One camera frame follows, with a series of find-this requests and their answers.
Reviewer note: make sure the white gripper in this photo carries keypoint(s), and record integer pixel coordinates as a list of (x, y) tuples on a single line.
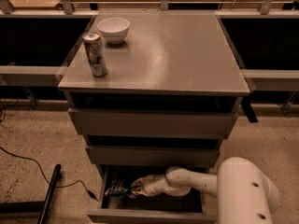
[(150, 184)]

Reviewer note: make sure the blue chip bag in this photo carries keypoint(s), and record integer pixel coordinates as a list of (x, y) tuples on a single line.
[(120, 186)]

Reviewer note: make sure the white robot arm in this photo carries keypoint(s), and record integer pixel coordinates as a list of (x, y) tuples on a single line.
[(244, 193)]

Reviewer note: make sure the grey middle drawer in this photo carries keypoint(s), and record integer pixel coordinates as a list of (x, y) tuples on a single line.
[(152, 156)]

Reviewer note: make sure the grey open bottom drawer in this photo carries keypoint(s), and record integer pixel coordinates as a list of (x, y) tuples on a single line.
[(161, 209)]

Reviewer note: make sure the grey top drawer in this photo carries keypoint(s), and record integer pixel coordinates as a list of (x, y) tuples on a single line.
[(152, 124)]

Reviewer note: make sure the grey drawer cabinet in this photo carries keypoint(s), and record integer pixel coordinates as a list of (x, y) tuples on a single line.
[(169, 62)]

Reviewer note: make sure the tall printed drink can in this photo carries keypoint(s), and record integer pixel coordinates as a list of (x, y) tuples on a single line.
[(94, 49)]

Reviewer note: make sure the white ceramic bowl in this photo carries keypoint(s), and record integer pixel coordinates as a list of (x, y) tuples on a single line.
[(114, 30)]

